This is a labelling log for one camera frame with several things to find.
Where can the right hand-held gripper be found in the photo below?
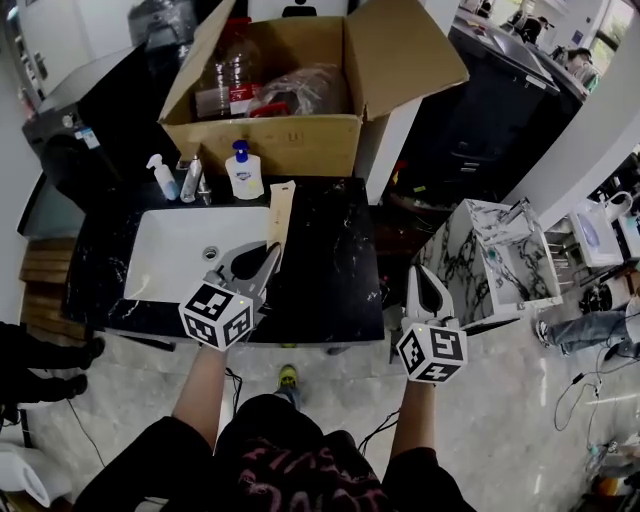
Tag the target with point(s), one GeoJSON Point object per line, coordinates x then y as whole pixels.
{"type": "Point", "coordinates": [432, 350]}

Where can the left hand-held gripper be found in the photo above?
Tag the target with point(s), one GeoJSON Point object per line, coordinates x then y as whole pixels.
{"type": "Point", "coordinates": [215, 315]}

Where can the person's left forearm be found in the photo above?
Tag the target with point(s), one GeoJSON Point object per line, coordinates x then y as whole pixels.
{"type": "Point", "coordinates": [200, 395]}

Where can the person's right forearm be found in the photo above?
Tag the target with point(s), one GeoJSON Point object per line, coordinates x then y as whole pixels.
{"type": "Point", "coordinates": [412, 420]}

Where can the metal sink drain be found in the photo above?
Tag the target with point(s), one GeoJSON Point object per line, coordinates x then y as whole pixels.
{"type": "Point", "coordinates": [211, 252]}

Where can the white marble sink cabinet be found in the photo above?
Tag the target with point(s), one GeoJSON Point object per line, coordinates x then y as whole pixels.
{"type": "Point", "coordinates": [465, 260]}

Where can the white sink basin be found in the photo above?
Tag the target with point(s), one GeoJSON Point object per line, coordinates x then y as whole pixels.
{"type": "Point", "coordinates": [170, 250]}

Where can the black marble vanity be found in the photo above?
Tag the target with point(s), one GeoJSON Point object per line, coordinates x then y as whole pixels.
{"type": "Point", "coordinates": [330, 260]}

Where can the white soap bottle blue pump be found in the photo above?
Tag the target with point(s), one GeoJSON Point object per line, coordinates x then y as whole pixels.
{"type": "Point", "coordinates": [244, 175]}

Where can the chrome faucet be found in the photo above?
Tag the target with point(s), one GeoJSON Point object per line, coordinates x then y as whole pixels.
{"type": "Point", "coordinates": [191, 180]}
{"type": "Point", "coordinates": [520, 212]}

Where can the person's left green shoe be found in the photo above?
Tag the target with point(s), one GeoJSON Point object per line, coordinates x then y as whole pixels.
{"type": "Point", "coordinates": [288, 377]}

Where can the small white pump bottle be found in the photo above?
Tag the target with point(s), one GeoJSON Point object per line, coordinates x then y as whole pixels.
{"type": "Point", "coordinates": [164, 180]}

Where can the large cardboard box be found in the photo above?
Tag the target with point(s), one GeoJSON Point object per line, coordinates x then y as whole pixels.
{"type": "Point", "coordinates": [300, 145]}

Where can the white sink table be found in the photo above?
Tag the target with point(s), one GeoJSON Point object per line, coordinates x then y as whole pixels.
{"type": "Point", "coordinates": [595, 235]}

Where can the person's black printed shirt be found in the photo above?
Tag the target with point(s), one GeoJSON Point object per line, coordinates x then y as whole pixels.
{"type": "Point", "coordinates": [280, 465]}

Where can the black cabinet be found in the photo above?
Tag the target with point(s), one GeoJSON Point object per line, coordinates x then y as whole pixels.
{"type": "Point", "coordinates": [495, 110]}

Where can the wooden pallet stack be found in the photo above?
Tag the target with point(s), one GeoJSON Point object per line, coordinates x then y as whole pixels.
{"type": "Point", "coordinates": [47, 285]}

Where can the clear plastic bottle red label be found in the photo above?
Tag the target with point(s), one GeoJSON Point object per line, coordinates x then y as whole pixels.
{"type": "Point", "coordinates": [230, 65]}

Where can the black washing machine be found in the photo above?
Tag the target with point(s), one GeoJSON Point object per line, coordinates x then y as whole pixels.
{"type": "Point", "coordinates": [100, 125]}

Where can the plastic wrapped grey barrel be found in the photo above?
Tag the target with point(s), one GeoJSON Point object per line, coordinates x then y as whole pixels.
{"type": "Point", "coordinates": [160, 20]}

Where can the white rounded appliance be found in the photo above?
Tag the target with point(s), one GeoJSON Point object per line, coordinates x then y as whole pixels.
{"type": "Point", "coordinates": [27, 472]}

